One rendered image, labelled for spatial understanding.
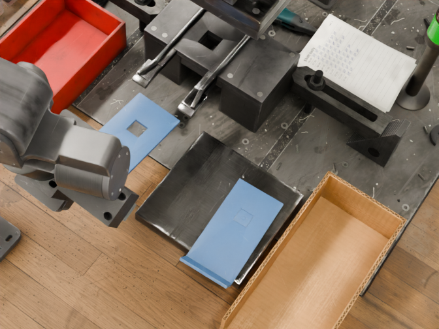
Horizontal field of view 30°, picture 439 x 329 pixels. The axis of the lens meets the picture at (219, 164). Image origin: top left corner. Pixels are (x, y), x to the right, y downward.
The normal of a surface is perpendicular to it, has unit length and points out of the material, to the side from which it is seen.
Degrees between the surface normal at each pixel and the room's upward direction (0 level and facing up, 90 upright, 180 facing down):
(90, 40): 0
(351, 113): 0
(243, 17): 90
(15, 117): 30
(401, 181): 0
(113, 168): 83
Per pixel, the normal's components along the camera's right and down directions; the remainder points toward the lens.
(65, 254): 0.07, -0.46
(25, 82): 0.36, -0.35
